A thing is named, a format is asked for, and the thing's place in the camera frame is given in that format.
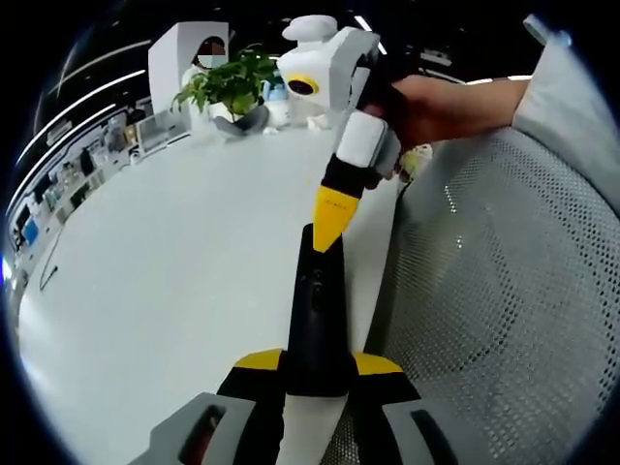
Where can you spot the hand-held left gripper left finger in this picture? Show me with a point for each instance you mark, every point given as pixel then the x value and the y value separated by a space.
pixel 252 382

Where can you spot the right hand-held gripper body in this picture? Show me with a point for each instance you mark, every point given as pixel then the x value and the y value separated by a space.
pixel 319 58

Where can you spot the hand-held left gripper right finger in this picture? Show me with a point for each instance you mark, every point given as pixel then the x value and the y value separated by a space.
pixel 382 387

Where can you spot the grey office chair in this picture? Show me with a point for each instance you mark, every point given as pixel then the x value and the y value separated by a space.
pixel 508 300

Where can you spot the green potted plant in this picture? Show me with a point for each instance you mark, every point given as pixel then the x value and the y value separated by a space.
pixel 232 87

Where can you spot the small yellowish object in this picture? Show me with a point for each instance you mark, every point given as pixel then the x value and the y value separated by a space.
pixel 414 162

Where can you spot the white cabinet row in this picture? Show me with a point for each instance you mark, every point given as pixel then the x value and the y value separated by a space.
pixel 72 194

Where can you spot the black remote control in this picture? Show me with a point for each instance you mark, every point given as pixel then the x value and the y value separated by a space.
pixel 317 310

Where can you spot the person's right hand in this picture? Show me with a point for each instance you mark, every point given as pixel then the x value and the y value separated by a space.
pixel 436 111

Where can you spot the crumpled white tissue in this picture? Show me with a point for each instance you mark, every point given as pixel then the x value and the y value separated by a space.
pixel 272 131
pixel 319 122

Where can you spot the white blue spray bottle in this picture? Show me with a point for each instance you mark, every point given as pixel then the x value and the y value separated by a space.
pixel 278 106

